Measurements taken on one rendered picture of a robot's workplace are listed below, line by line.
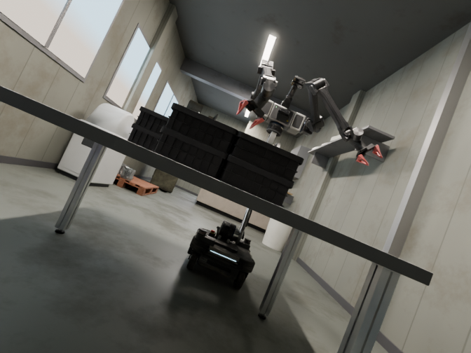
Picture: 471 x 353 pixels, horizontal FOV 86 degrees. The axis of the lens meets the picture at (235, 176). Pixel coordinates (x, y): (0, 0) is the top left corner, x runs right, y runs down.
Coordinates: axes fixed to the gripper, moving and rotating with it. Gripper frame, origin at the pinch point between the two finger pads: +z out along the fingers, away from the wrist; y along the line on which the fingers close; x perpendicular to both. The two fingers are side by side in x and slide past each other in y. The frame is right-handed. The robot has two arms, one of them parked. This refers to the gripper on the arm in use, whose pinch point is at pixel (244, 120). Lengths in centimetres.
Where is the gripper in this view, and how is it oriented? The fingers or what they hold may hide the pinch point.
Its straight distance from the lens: 127.4
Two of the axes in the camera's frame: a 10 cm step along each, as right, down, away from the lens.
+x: -4.1, -1.2, 9.1
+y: 6.8, 6.3, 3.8
